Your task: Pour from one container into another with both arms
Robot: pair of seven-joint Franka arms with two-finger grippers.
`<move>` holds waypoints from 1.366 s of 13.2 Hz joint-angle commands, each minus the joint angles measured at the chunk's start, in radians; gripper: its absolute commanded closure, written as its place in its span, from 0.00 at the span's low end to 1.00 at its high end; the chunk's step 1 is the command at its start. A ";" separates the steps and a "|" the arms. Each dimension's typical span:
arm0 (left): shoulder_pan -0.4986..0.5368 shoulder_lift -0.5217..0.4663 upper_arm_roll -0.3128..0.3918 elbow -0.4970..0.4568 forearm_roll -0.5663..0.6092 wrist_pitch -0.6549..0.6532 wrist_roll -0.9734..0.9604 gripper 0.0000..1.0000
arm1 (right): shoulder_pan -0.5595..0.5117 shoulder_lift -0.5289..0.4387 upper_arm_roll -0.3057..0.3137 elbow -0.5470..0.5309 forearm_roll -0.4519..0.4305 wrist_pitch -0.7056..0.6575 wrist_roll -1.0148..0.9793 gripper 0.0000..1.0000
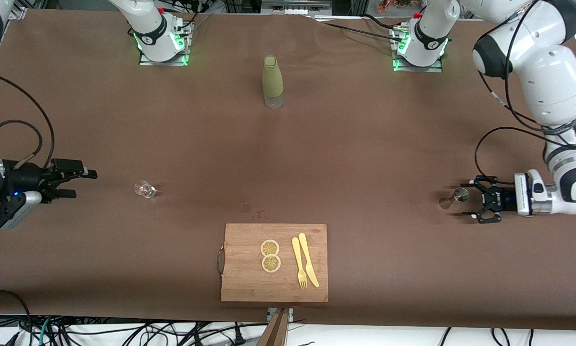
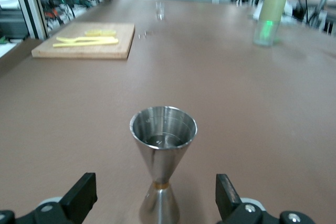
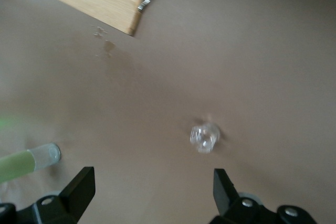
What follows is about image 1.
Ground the steel double jigger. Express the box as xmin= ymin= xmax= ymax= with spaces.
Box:
xmin=438 ymin=187 xmax=470 ymax=210

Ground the wooden cutting board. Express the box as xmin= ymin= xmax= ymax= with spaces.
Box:
xmin=216 ymin=223 xmax=329 ymax=303

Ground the green sleeved glass bottle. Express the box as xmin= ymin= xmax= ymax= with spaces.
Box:
xmin=262 ymin=56 xmax=285 ymax=109

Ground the clear glass beaker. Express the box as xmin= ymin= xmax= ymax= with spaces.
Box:
xmin=134 ymin=180 xmax=160 ymax=199

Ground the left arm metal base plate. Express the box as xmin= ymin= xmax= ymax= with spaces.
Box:
xmin=392 ymin=29 xmax=443 ymax=73

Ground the black right arm loop cable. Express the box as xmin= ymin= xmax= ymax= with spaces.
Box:
xmin=0 ymin=72 xmax=56 ymax=169

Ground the wooden post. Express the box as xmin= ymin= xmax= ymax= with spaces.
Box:
xmin=258 ymin=308 xmax=291 ymax=346

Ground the thick black floor cable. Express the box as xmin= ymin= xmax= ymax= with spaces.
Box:
xmin=0 ymin=290 xmax=33 ymax=346

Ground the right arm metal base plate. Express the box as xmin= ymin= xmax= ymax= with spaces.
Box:
xmin=139 ymin=22 xmax=191 ymax=66

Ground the teal cable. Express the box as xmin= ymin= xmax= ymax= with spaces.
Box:
xmin=39 ymin=316 xmax=54 ymax=346

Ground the yellow plastic knife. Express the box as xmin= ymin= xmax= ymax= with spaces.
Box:
xmin=298 ymin=233 xmax=320 ymax=288

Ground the black left arm loop cable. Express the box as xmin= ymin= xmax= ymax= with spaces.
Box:
xmin=474 ymin=127 xmax=558 ymax=179

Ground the yellow plastic fork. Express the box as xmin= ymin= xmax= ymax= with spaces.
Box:
xmin=291 ymin=237 xmax=308 ymax=290

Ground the black arm loop cable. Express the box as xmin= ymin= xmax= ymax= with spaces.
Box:
xmin=474 ymin=127 xmax=558 ymax=179
xmin=0 ymin=72 xmax=56 ymax=169

